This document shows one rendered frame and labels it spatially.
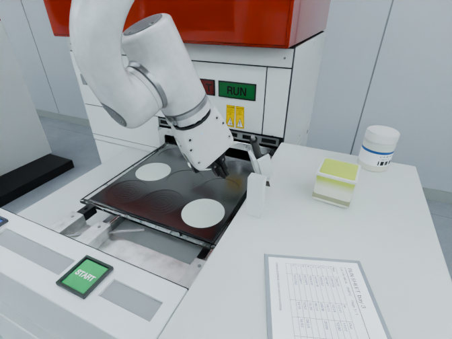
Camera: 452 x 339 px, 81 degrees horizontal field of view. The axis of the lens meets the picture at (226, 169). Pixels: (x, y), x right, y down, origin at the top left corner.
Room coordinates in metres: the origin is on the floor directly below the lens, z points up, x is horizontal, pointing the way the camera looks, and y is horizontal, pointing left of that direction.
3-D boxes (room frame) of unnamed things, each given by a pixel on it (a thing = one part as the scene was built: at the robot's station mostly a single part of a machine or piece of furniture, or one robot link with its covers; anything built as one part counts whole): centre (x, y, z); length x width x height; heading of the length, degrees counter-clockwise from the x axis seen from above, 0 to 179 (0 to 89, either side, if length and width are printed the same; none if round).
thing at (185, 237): (0.45, 0.19, 0.90); 0.38 x 0.01 x 0.01; 66
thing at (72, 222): (0.43, 0.35, 0.89); 0.08 x 0.03 x 0.03; 156
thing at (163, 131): (0.81, 0.04, 0.89); 0.44 x 0.02 x 0.10; 66
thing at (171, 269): (0.36, 0.21, 0.87); 0.36 x 0.08 x 0.03; 66
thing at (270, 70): (0.90, 0.20, 1.02); 0.82 x 0.03 x 0.40; 66
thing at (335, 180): (0.45, -0.23, 1.00); 0.07 x 0.07 x 0.07; 61
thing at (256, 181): (0.41, -0.06, 1.03); 0.06 x 0.04 x 0.13; 156
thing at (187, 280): (0.30, 0.06, 0.89); 0.08 x 0.03 x 0.03; 156
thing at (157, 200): (0.61, 0.11, 0.90); 0.34 x 0.34 x 0.01; 66
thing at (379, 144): (0.58, -0.37, 1.01); 0.07 x 0.07 x 0.10
